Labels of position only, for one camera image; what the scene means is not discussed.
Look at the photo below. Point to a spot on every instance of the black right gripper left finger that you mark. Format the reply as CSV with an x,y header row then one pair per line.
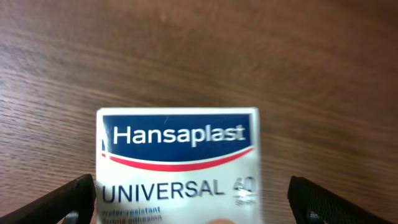
x,y
73,202

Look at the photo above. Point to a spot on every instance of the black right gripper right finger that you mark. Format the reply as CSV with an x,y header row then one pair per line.
x,y
311,203

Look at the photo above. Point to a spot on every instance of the white Hansaplast plaster box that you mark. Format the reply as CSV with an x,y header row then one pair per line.
x,y
178,165

